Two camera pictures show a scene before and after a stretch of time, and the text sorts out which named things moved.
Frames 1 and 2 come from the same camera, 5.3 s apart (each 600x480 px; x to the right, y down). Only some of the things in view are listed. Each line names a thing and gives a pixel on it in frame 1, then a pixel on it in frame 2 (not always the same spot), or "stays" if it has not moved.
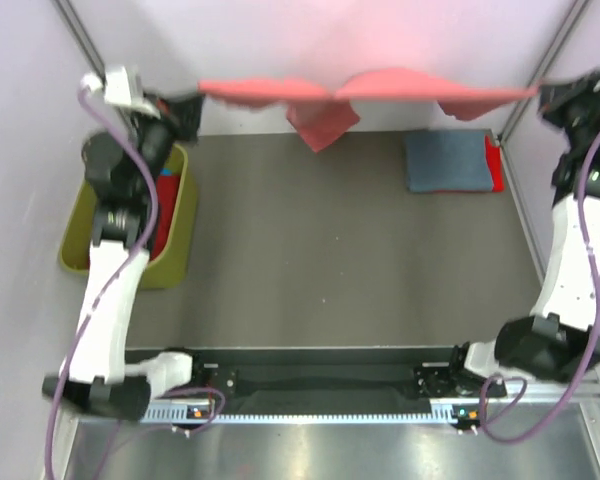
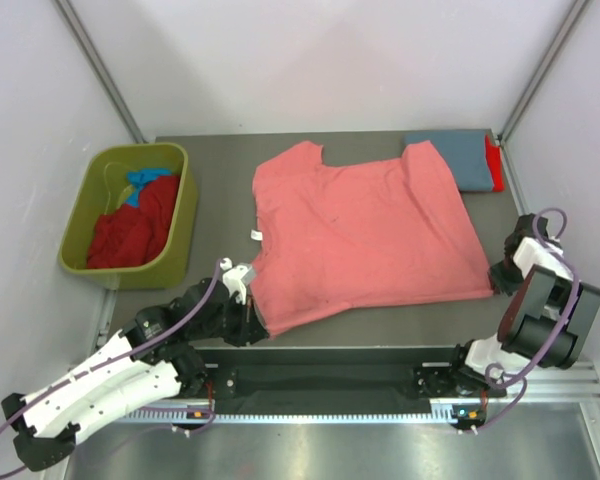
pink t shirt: [324, 114] → [332, 237]
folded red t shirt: [494, 158] stays
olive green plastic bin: [176, 269] stays
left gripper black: [181, 118] → [250, 330]
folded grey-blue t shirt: [452, 160] stays
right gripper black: [553, 98] → [499, 283]
